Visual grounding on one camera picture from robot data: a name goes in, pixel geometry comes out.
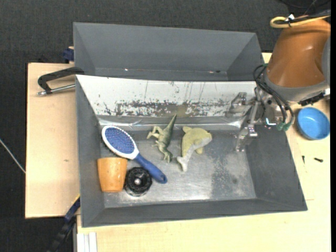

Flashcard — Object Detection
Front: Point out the green toy dinosaur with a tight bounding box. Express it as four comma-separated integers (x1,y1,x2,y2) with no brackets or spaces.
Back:
146,113,178,163

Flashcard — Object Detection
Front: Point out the pale wood flat board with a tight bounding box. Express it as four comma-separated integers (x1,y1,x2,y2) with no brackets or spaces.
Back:
25,62,81,219

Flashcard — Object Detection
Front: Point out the orange cup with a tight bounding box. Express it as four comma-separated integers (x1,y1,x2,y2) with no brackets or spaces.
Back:
97,157,129,193

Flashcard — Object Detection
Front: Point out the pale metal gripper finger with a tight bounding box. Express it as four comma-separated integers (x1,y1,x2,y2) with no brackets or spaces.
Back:
226,91,249,118
235,126,259,152

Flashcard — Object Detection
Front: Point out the blue and white hairbrush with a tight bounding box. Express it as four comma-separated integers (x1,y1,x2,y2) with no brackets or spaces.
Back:
101,125,168,185

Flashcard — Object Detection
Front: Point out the blue bowl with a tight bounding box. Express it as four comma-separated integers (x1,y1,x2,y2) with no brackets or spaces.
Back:
296,107,331,141

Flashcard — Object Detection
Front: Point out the yellow-green plush dolphin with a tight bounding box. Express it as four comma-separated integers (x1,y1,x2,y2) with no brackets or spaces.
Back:
176,125,213,173

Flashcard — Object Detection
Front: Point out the grey metal bin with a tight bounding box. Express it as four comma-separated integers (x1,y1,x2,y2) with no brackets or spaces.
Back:
72,22,308,228

